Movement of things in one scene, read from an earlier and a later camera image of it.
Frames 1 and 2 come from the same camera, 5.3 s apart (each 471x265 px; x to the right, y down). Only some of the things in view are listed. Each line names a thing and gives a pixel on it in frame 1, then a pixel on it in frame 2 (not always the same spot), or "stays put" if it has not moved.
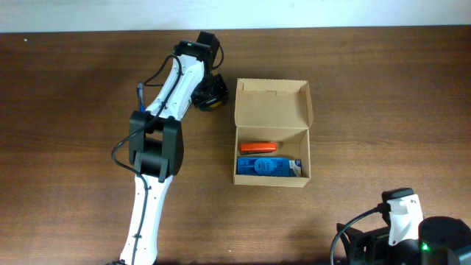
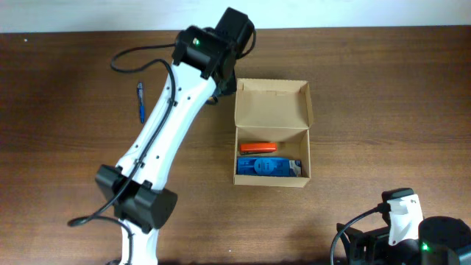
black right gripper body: (353, 240) stays put
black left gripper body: (210, 95) -> (228, 85)
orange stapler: (246, 148) stays put
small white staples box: (295, 168) stays put
